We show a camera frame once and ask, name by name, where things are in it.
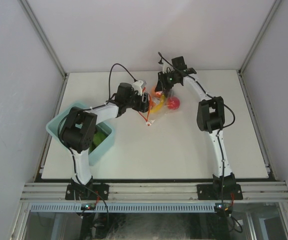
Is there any fake green vegetable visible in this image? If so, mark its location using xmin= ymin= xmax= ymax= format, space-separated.
xmin=89 ymin=129 xmax=108 ymax=153

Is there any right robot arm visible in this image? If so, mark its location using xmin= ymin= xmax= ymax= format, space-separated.
xmin=155 ymin=55 xmax=236 ymax=200

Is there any blue slotted cable duct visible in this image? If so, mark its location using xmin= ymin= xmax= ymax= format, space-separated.
xmin=30 ymin=202 xmax=215 ymax=213

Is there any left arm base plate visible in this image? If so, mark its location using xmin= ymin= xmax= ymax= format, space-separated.
xmin=65 ymin=182 xmax=109 ymax=201

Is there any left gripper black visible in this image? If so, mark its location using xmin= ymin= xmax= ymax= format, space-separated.
xmin=124 ymin=89 xmax=152 ymax=114

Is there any fake red yellow apple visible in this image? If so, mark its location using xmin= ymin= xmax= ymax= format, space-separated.
xmin=166 ymin=96 xmax=180 ymax=110

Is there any aluminium rail frame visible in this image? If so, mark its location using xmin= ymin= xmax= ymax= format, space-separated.
xmin=20 ymin=182 xmax=288 ymax=203

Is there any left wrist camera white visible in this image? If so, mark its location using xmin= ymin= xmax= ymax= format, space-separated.
xmin=132 ymin=80 xmax=146 ymax=96

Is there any fake small peach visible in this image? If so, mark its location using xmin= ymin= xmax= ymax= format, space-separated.
xmin=151 ymin=87 xmax=163 ymax=99

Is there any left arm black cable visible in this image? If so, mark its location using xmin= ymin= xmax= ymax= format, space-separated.
xmin=108 ymin=63 xmax=137 ymax=101

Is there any teal plastic bin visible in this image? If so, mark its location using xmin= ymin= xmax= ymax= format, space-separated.
xmin=46 ymin=101 xmax=115 ymax=166

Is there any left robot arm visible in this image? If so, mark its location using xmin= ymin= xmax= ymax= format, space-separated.
xmin=57 ymin=80 xmax=150 ymax=200

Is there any clear zip top bag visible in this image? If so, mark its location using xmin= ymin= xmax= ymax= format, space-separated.
xmin=138 ymin=86 xmax=181 ymax=126

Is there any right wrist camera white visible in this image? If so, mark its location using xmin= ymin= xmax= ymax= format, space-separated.
xmin=158 ymin=59 xmax=171 ymax=74

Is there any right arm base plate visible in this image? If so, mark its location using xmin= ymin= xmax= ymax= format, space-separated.
xmin=197 ymin=184 xmax=244 ymax=200

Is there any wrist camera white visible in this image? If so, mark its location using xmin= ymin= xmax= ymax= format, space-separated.
xmin=132 ymin=80 xmax=146 ymax=96
xmin=158 ymin=59 xmax=171 ymax=74

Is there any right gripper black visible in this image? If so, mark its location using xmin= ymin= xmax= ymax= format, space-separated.
xmin=155 ymin=71 xmax=177 ymax=93

